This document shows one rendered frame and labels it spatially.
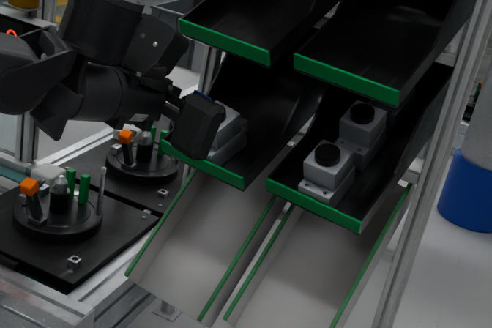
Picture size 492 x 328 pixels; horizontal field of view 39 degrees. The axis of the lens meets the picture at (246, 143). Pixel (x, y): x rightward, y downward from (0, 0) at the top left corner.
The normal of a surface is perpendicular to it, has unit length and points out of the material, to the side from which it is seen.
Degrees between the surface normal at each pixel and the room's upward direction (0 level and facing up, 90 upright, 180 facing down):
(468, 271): 0
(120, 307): 90
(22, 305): 90
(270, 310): 45
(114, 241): 0
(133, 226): 0
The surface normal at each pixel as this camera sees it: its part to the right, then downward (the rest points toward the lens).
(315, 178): -0.58, 0.59
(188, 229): -0.26, -0.47
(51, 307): 0.18, -0.90
